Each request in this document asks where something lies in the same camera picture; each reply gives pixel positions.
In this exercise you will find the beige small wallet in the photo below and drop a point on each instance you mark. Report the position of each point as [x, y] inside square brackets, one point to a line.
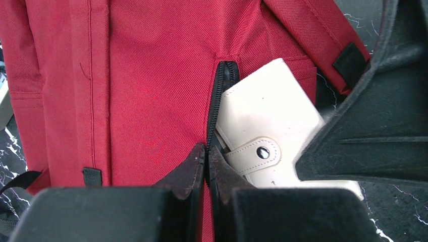
[264, 122]

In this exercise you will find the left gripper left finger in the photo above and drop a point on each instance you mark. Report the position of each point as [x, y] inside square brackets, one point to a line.
[170, 210]

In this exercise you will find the red student backpack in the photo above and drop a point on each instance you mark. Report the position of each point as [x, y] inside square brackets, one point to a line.
[116, 93]

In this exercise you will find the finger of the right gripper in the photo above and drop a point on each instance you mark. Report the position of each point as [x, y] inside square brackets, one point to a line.
[379, 133]

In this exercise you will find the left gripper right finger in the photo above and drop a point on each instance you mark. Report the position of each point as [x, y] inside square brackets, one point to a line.
[242, 212]

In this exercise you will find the blue stapler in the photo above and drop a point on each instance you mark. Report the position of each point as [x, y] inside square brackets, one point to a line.
[6, 107]

